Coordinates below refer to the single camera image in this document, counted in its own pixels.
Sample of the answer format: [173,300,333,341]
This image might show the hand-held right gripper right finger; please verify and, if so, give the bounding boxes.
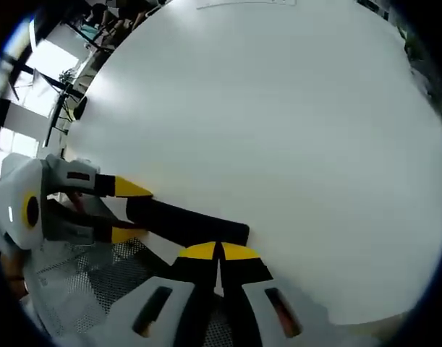
[220,241,348,347]

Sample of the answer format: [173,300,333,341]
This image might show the black remote control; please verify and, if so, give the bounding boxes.
[125,197,251,247]

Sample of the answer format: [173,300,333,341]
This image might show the black tripod stand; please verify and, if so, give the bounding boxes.
[10,67,86,145]

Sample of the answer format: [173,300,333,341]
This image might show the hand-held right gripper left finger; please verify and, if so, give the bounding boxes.
[67,241,221,347]

